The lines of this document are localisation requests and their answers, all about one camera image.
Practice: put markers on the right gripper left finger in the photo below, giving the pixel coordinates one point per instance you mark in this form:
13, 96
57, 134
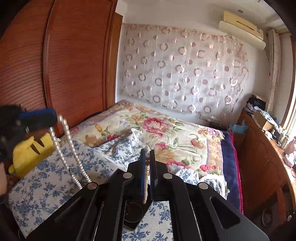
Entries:
96, 212

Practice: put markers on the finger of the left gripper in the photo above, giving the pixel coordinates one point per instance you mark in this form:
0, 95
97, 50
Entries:
43, 118

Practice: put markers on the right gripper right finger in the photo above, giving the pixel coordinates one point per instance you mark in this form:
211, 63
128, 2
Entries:
198, 212

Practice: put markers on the black jewelry box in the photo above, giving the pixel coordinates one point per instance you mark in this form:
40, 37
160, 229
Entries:
134, 213

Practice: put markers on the dark blue red blanket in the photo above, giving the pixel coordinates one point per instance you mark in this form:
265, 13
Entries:
231, 171

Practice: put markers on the pink floral bed blanket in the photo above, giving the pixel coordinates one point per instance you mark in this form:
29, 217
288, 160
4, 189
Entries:
175, 142

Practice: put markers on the wooden headboard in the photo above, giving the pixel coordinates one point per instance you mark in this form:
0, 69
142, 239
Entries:
58, 54

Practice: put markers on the blue floral white quilt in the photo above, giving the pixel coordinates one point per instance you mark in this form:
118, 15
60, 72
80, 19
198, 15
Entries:
49, 185

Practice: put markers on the wooden sideboard cabinet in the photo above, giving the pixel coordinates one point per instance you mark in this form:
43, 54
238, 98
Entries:
265, 178

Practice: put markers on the teal tissue bag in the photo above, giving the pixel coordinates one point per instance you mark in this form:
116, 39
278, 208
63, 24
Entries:
235, 128

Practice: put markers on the cardboard box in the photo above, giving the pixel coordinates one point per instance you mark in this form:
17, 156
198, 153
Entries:
262, 122

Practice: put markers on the pink figurine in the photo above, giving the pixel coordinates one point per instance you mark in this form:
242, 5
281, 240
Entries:
289, 153

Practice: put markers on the pink circle lace curtain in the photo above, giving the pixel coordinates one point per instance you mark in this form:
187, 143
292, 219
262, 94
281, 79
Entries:
182, 69

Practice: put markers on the beige window curtain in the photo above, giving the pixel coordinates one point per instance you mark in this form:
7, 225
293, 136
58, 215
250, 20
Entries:
275, 62

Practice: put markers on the white air conditioner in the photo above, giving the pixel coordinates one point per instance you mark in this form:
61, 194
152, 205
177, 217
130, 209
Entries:
242, 29

